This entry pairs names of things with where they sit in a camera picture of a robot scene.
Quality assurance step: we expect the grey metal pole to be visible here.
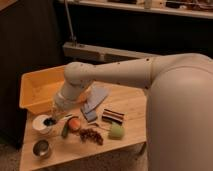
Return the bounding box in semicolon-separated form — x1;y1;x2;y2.
64;0;77;46

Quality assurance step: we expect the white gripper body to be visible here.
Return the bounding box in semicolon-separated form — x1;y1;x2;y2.
52;93;75;115

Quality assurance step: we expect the green sponge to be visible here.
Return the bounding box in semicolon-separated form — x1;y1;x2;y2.
108;123;124;140

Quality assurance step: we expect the brown grape bunch toy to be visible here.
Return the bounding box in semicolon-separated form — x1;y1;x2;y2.
79;129;103;145

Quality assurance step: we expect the orange carrot toy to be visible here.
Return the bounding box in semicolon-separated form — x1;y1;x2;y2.
68;117;81;131

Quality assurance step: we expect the grey metal rail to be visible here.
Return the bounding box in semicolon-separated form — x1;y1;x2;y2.
63;42;154;62

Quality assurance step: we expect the green cucumber toy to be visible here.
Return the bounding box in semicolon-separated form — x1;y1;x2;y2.
61;122;69;138

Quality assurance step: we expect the yellow plastic bin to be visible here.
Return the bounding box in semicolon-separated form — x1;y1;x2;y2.
19;66;64;115

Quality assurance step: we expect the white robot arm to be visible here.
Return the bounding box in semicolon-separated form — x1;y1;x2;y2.
54;53;213;171

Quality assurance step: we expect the white paper cup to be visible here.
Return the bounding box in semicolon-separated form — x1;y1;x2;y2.
32;115;52;134

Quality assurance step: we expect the blue cloth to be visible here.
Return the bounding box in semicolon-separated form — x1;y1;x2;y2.
81;86;109;122

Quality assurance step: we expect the brown striped block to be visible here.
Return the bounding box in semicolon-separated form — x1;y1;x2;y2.
102;109;124;125

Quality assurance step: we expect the metal cup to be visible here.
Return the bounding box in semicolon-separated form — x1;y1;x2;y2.
33;140;51;158

